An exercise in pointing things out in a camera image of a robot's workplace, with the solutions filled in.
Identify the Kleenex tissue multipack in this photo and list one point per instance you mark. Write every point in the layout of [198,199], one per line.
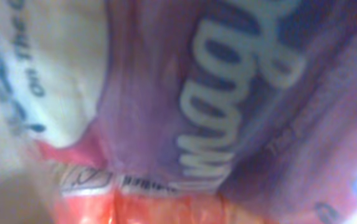
[254,100]

